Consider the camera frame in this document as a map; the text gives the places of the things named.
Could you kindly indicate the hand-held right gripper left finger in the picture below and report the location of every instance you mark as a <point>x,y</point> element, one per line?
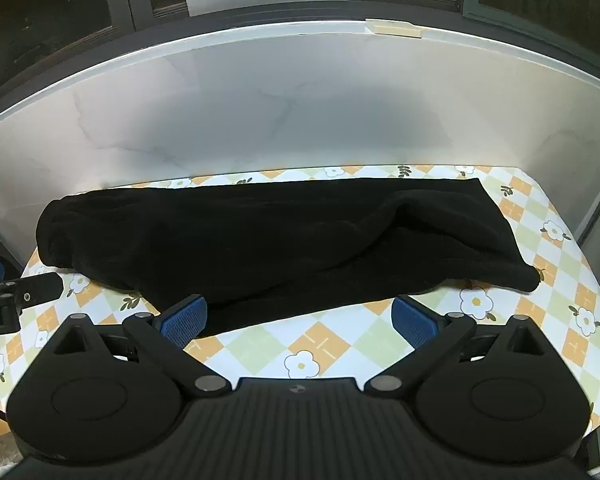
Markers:
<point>182,322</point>

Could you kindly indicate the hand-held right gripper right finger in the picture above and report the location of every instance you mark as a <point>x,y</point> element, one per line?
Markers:
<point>415,325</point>

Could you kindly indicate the black pants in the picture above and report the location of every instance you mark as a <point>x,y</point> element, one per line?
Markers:
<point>280,240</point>

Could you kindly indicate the floral checked mat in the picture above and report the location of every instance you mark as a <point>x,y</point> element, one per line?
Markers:
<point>325,341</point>

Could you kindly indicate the dark glass cabinet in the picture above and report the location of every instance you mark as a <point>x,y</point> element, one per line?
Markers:
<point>55,15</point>

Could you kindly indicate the beige tape strip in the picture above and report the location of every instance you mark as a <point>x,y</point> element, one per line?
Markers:
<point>395,28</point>

